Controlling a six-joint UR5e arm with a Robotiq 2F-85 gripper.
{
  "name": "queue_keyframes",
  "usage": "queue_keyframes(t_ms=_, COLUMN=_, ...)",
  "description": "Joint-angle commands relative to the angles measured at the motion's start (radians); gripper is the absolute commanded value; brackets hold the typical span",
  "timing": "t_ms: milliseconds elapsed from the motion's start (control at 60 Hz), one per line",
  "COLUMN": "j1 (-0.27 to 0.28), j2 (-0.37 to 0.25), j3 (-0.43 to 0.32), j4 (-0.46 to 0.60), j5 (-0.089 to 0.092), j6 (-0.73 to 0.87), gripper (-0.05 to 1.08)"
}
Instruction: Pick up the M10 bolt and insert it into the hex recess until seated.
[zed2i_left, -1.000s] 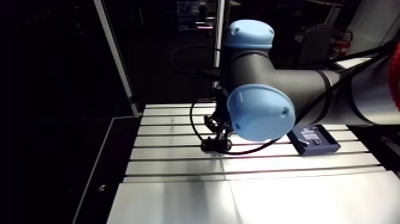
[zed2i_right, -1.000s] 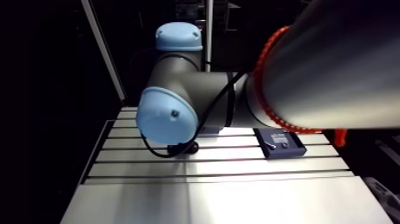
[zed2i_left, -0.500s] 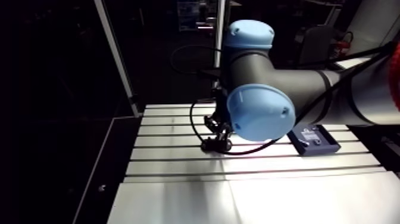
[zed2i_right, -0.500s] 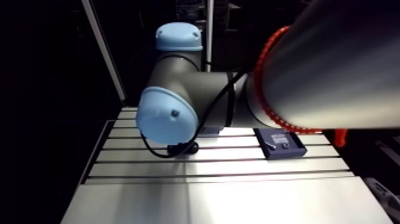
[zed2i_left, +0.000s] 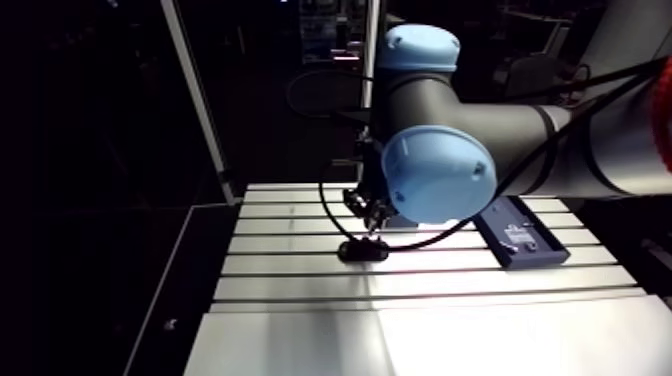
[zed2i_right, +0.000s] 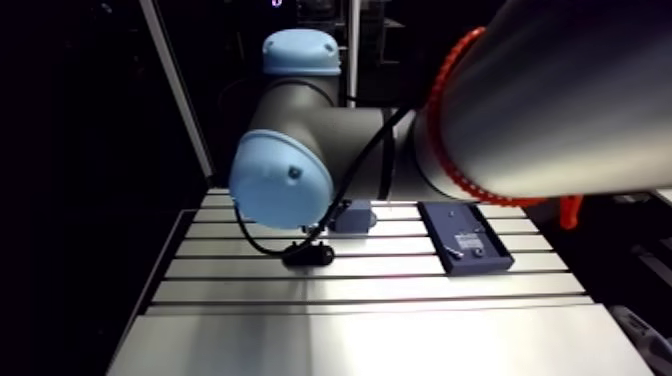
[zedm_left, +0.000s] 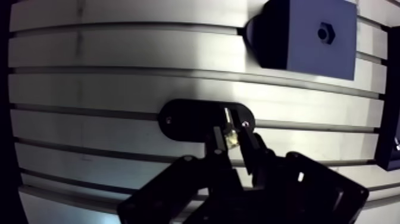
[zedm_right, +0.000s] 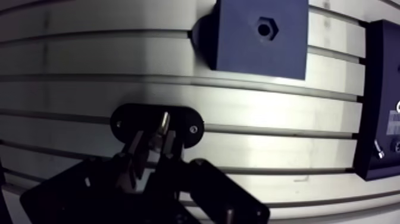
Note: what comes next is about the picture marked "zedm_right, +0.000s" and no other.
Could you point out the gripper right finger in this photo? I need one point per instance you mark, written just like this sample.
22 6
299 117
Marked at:
215 194

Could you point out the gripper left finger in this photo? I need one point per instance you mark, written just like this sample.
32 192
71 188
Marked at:
93 190

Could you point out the steel bolt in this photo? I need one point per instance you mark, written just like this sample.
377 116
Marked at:
160 131

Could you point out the black oval holder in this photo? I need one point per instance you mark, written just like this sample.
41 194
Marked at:
184 125

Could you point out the dark blue-grey block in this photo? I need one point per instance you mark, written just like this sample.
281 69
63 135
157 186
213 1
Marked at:
259 43

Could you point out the steel screw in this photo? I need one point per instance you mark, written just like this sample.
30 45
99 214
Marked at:
378 149

